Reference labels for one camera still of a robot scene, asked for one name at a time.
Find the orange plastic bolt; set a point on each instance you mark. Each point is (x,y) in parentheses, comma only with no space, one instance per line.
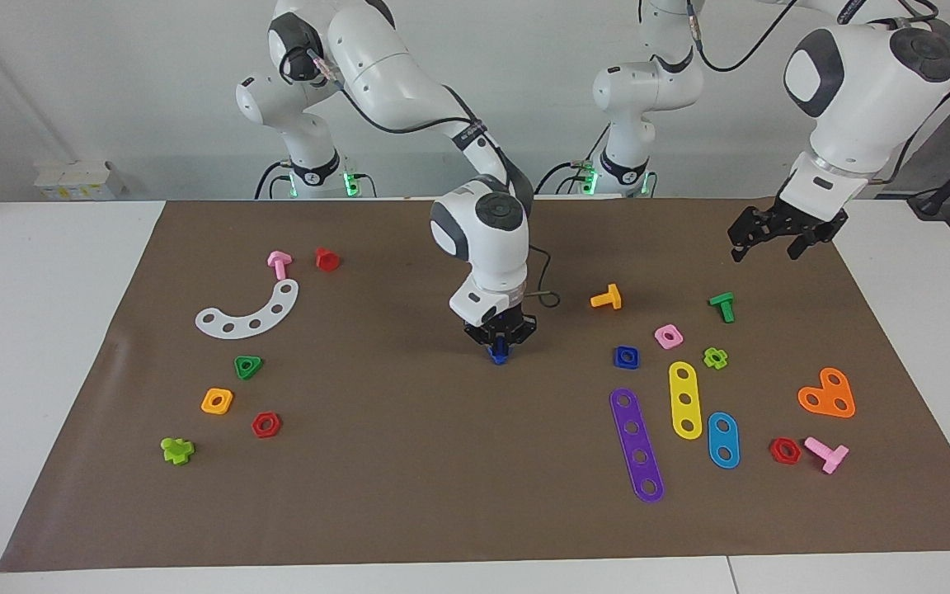
(611,297)

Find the dark green plastic bolt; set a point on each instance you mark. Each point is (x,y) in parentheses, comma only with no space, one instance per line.
(722,301)

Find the red hexagonal plastic nut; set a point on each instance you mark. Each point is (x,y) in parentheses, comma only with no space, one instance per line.
(256,429)
(774,455)

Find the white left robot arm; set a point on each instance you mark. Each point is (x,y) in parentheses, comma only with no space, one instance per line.
(862,91)

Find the white cardboard box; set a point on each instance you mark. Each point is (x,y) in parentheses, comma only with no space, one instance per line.
(79,181)

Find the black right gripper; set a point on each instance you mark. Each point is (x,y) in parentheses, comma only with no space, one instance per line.
(504,318)

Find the brown table mat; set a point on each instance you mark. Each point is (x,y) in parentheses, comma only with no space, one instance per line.
(442,478)

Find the red hex-head plastic bolt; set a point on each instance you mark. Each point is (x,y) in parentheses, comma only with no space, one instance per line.
(326,260)

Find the dark green triangular nut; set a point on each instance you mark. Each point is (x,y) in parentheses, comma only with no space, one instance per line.
(239,361)

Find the white curved five-hole plate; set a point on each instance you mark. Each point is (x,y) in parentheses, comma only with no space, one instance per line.
(267,317)

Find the orange three-hole angle plate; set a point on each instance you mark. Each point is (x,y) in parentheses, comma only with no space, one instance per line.
(828,394)

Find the blue two-hole plastic strip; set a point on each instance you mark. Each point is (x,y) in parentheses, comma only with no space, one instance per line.
(723,440)

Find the blue square plastic nut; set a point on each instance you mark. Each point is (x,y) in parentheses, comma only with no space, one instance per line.
(618,364)

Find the purple four-hole plastic strip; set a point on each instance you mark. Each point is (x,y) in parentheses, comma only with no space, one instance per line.
(629,415)

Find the light green cross-head bolt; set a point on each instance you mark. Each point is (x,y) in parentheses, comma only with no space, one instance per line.
(176,451)

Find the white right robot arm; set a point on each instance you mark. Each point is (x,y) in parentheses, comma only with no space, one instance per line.
(392,74)

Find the pink square plastic nut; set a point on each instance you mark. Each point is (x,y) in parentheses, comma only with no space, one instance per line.
(677,341)

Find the light green cross nut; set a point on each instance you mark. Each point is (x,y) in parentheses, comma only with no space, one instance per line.
(707,358)

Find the yellow three-hole plastic strip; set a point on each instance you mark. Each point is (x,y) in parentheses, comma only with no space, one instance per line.
(684,386)

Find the pink plastic bolt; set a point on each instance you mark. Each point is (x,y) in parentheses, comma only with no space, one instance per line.
(830,456)
(279,262)

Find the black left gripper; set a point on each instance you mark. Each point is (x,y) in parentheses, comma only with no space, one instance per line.
(805,216)

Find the orange square plastic nut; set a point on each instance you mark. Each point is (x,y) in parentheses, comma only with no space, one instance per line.
(208,407)

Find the blue plastic bolt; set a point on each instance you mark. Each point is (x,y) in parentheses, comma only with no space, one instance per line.
(498,357)

